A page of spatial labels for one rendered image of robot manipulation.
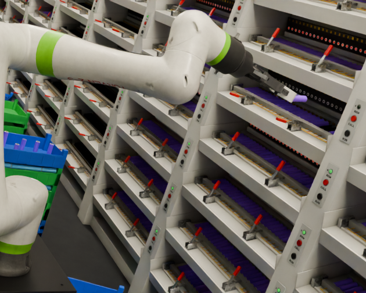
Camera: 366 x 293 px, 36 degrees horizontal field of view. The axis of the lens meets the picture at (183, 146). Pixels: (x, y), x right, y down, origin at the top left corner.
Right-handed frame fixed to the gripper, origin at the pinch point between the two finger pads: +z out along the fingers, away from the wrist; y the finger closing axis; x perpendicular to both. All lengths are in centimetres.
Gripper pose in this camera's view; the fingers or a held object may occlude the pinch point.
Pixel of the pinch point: (283, 91)
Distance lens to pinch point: 159.2
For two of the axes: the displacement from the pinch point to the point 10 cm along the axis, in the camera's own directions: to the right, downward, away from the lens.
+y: -4.5, -3.6, 8.1
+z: 7.4, 3.6, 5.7
